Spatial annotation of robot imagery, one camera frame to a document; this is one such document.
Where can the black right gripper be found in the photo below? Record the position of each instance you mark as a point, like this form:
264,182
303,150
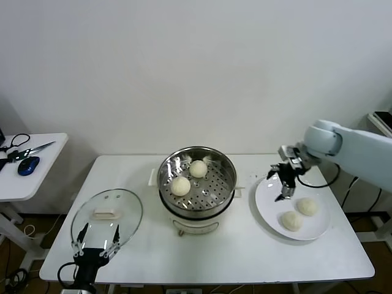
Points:
288,176

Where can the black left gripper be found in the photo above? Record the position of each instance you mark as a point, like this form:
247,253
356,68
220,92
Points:
90,260

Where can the white steamed baozi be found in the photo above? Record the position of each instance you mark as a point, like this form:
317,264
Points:
198,169
180,186
307,207
292,221

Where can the round glass pot lid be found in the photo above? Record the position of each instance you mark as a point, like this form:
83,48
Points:
128,208

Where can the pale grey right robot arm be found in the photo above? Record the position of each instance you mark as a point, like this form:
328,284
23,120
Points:
361,150

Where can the stainless perforated steamer basket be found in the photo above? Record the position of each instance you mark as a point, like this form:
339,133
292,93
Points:
214,190

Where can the white round plate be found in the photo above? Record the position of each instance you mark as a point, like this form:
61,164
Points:
269,208

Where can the white side table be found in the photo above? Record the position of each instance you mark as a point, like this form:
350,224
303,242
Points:
46,171

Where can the white electric cooker pot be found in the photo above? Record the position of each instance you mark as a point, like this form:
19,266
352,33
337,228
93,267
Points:
196,225

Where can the blue black computer mouse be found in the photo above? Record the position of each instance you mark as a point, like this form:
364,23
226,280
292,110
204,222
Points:
28,166

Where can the white equipment stand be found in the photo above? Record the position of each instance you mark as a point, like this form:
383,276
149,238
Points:
372,118

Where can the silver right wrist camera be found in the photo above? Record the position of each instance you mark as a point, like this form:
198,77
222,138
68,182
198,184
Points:
289,155

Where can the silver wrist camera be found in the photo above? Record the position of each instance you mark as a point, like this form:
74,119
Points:
289,155
70,291

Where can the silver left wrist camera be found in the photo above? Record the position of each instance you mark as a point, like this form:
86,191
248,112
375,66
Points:
70,291

